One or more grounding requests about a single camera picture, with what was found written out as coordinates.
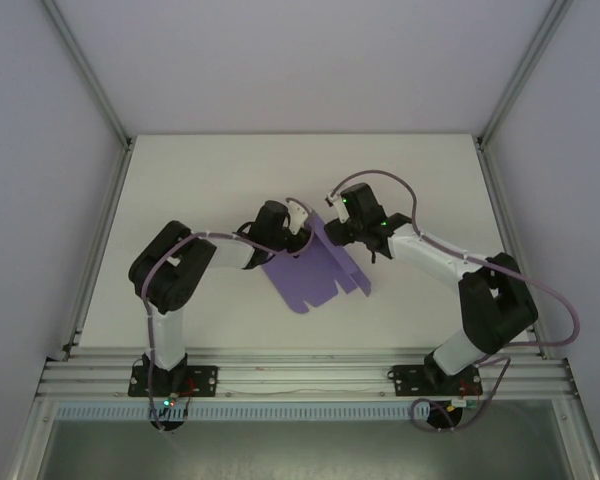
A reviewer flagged purple paper box sheet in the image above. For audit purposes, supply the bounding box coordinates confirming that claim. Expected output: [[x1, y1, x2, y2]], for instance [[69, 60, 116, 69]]
[[259, 212, 374, 316]]

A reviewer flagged black mounting plate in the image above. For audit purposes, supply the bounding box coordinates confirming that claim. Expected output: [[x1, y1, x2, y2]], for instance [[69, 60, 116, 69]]
[[128, 364, 219, 399], [387, 363, 482, 399]]

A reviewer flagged grey metal panel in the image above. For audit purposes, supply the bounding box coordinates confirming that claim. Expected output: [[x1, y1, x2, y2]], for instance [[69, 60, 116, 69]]
[[39, 418, 569, 480]]

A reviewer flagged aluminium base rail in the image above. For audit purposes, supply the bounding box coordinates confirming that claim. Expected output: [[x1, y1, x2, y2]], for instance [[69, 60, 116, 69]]
[[38, 349, 579, 400]]

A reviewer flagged aluminium side rail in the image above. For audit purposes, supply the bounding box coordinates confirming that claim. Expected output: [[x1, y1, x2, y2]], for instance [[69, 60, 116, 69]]
[[474, 135, 554, 361], [59, 138, 134, 362]]

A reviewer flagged white slotted cable duct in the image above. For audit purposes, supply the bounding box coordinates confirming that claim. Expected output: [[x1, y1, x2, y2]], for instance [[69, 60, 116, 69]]
[[57, 404, 417, 422]]

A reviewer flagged aluminium frame post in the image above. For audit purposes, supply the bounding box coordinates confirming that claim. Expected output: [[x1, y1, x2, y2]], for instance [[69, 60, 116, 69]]
[[42, 0, 134, 149], [477, 0, 574, 149]]

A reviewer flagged aluminium corner post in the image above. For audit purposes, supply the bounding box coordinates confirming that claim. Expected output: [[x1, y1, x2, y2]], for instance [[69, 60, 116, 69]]
[[549, 394, 600, 480], [7, 394, 56, 480]]

